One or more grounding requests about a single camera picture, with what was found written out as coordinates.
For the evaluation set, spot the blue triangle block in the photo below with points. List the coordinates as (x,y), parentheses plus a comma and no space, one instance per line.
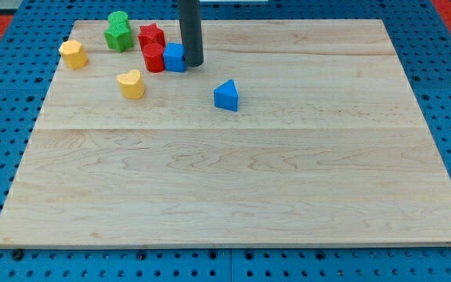
(226,96)

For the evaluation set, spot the light wooden board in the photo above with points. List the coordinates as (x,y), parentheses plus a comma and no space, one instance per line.
(328,148)

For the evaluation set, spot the blue cube block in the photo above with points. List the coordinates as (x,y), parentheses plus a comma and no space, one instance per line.
(174,59)

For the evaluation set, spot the yellow heart block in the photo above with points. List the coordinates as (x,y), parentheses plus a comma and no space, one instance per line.
(131,84)

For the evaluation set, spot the red cylinder block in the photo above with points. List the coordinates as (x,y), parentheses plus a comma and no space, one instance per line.
(153,57)

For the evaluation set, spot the red star block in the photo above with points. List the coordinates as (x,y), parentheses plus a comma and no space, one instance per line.
(149,34)

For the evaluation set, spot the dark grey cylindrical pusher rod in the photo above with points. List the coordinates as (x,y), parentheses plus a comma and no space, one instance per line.
(191,33)

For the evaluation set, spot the green star block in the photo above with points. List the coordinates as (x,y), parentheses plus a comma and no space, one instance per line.
(118,37)

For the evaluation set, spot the green cylinder block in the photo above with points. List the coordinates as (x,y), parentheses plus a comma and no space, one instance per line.
(119,18)

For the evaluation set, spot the yellow hexagon block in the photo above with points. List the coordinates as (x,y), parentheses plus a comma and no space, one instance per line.
(73,54)

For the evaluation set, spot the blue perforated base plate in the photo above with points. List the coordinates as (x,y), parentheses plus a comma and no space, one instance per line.
(28,59)

